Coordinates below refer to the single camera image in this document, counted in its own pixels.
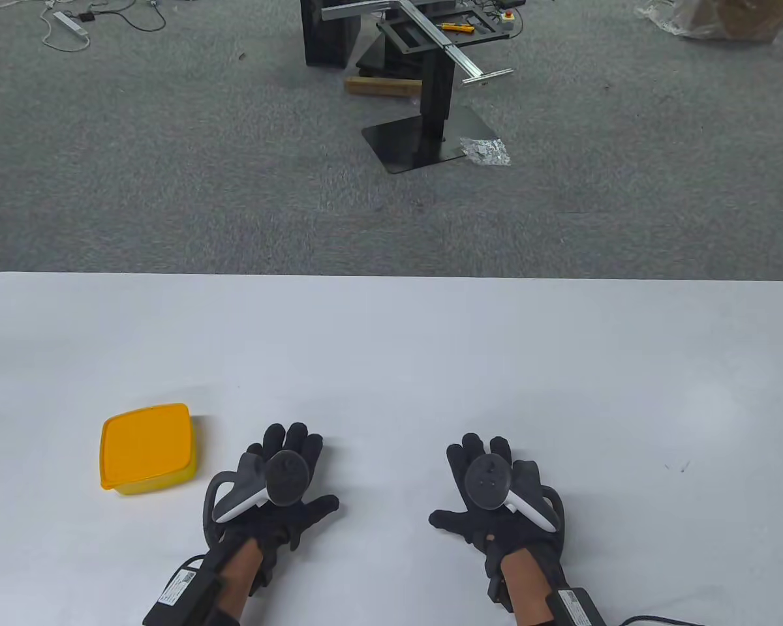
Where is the grey white hand controller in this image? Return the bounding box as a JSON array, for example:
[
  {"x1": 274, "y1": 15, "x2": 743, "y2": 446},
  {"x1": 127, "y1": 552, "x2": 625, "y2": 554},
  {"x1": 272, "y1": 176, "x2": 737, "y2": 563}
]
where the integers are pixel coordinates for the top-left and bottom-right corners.
[
  {"x1": 463, "y1": 455, "x2": 566, "y2": 537},
  {"x1": 202, "y1": 450, "x2": 314, "y2": 543}
]

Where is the silver aluminium rail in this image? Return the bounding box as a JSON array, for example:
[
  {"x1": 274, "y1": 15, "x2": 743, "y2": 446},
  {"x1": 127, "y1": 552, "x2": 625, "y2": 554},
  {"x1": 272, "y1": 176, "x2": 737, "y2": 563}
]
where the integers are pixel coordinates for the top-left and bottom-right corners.
[{"x1": 321, "y1": 0, "x2": 515, "y2": 86}]

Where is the black cabinet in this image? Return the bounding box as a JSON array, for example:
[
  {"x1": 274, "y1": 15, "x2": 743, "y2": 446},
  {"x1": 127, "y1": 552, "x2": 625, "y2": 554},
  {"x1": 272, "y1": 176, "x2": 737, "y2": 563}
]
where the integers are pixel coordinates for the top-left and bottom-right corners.
[{"x1": 300, "y1": 0, "x2": 361, "y2": 68}]

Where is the stack of black plates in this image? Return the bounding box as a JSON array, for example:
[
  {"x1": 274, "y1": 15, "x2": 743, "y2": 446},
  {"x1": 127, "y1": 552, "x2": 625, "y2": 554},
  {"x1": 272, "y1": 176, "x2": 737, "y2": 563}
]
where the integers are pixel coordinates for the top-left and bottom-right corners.
[{"x1": 355, "y1": 31, "x2": 426, "y2": 76}]

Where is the black right glove connector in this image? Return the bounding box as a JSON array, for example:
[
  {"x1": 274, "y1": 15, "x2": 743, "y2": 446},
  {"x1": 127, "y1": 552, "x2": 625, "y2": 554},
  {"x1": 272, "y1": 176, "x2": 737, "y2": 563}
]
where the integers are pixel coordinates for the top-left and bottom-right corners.
[{"x1": 486, "y1": 551, "x2": 517, "y2": 614}]

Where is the orange plastic container lid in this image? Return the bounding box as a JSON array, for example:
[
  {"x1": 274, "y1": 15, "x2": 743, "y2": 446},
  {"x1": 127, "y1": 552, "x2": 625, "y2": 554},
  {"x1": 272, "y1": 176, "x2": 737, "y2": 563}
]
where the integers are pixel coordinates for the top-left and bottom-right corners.
[{"x1": 100, "y1": 403, "x2": 198, "y2": 490}]

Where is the black pedestal stand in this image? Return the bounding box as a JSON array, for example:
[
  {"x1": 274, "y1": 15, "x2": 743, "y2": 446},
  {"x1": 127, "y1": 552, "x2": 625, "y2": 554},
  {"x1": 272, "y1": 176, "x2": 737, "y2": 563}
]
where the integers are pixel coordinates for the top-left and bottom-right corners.
[{"x1": 361, "y1": 0, "x2": 517, "y2": 175}]

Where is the grey white left hand controller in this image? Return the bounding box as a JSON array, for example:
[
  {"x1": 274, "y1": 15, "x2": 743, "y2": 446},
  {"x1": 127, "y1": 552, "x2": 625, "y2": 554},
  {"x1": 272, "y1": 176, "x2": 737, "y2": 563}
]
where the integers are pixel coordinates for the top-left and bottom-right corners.
[{"x1": 202, "y1": 450, "x2": 314, "y2": 543}]

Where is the plastic wrapped cardboard box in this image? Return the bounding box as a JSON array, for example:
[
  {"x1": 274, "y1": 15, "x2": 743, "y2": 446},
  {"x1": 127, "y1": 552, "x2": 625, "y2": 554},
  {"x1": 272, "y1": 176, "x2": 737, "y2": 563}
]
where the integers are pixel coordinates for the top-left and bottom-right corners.
[{"x1": 636, "y1": 0, "x2": 783, "y2": 44}]

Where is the person's right forearm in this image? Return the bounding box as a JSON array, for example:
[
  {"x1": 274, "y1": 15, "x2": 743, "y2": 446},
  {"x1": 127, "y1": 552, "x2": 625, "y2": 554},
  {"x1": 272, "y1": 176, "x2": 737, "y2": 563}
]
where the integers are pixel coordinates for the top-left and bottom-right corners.
[{"x1": 499, "y1": 546, "x2": 562, "y2": 626}]

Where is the person's left hand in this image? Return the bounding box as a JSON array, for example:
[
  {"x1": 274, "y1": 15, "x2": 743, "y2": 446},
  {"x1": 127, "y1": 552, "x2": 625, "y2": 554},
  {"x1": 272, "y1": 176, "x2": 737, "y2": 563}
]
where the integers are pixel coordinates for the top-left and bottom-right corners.
[{"x1": 224, "y1": 423, "x2": 341, "y2": 555}]

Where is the black right wrist sensor box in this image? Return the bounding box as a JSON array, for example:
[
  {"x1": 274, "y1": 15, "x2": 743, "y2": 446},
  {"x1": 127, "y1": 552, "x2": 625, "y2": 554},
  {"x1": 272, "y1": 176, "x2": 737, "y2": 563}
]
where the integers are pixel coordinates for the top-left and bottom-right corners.
[{"x1": 545, "y1": 587, "x2": 606, "y2": 626}]

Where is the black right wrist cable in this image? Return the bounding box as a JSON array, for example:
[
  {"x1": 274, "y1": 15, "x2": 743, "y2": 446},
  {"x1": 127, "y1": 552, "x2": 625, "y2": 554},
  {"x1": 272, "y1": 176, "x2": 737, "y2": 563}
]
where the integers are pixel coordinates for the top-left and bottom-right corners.
[{"x1": 617, "y1": 615, "x2": 709, "y2": 626}]

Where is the person's left forearm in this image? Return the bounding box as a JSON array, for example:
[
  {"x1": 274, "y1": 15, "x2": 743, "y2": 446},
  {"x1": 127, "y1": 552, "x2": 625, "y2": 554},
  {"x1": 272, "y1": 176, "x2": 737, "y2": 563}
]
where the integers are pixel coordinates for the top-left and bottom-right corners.
[{"x1": 217, "y1": 540, "x2": 266, "y2": 626}]

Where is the silver foil bag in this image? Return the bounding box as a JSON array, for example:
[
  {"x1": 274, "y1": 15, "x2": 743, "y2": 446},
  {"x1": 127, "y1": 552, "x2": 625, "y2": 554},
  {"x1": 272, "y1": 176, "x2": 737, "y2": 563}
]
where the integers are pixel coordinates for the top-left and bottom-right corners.
[{"x1": 459, "y1": 136, "x2": 512, "y2": 166}]

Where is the white floor cable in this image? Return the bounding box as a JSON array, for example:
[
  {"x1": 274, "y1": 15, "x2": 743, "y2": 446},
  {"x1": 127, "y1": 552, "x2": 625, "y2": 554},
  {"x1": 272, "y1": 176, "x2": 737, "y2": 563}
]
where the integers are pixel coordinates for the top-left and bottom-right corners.
[{"x1": 40, "y1": 0, "x2": 93, "y2": 52}]

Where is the black floor cable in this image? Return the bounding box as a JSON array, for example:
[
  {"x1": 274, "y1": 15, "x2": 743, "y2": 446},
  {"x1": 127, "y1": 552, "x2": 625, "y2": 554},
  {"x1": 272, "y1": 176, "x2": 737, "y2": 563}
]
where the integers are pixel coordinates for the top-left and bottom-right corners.
[{"x1": 75, "y1": 0, "x2": 168, "y2": 33}]

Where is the wooden block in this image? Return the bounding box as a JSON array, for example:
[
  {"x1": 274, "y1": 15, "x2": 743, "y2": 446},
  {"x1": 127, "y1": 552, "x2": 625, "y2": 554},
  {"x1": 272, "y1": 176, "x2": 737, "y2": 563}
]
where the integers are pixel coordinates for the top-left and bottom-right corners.
[{"x1": 344, "y1": 76, "x2": 423, "y2": 100}]

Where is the grey white right hand controller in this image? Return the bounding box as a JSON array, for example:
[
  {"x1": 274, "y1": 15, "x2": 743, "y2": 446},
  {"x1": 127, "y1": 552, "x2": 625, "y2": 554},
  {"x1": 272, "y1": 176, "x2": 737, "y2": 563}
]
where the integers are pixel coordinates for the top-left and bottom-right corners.
[{"x1": 463, "y1": 455, "x2": 566, "y2": 537}]

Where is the person's right hand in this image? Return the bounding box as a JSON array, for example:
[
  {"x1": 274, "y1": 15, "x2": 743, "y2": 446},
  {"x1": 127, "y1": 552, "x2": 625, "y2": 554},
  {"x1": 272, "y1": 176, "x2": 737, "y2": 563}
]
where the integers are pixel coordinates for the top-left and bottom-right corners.
[{"x1": 429, "y1": 432, "x2": 565, "y2": 556}]

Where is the yellow plastic food container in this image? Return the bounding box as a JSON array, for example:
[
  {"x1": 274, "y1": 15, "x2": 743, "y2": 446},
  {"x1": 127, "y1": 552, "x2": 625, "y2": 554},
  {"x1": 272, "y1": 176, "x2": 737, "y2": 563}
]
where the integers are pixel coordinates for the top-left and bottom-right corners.
[{"x1": 113, "y1": 462, "x2": 200, "y2": 496}]

